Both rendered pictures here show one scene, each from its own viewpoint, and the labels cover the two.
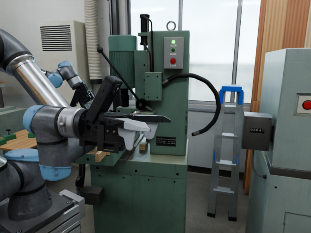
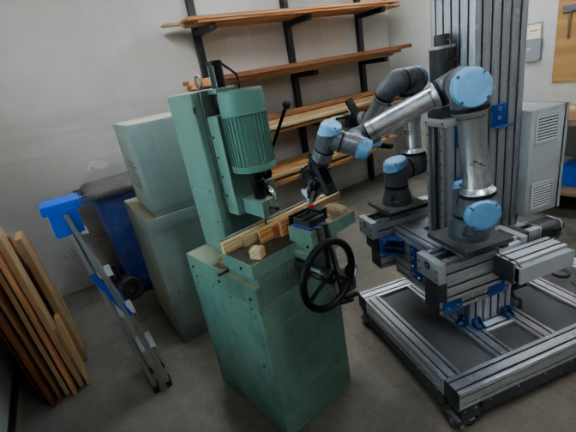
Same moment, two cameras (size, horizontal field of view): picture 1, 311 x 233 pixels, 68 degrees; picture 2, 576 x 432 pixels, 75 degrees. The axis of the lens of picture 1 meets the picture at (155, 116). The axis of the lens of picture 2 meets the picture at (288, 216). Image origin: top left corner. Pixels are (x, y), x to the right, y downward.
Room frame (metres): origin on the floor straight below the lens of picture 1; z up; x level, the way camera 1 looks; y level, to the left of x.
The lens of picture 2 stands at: (2.49, 1.27, 1.54)
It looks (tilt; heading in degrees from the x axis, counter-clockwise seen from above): 21 degrees down; 223
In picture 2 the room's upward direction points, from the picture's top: 10 degrees counter-clockwise
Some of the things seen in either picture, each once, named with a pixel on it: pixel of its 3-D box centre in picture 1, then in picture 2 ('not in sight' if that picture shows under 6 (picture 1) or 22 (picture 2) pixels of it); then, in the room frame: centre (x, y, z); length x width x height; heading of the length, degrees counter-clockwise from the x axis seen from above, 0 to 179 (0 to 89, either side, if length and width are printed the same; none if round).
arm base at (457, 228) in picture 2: not in sight; (468, 223); (1.04, 0.89, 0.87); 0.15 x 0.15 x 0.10
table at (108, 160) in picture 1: (106, 139); (300, 238); (1.40, 0.32, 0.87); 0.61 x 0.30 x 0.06; 171
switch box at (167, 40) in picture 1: (173, 53); not in sight; (1.27, -0.10, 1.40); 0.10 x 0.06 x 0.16; 81
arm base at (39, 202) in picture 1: (29, 195); (396, 193); (0.77, 0.47, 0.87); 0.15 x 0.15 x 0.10
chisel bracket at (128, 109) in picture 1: (128, 113); (260, 207); (1.46, 0.18, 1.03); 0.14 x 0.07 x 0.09; 81
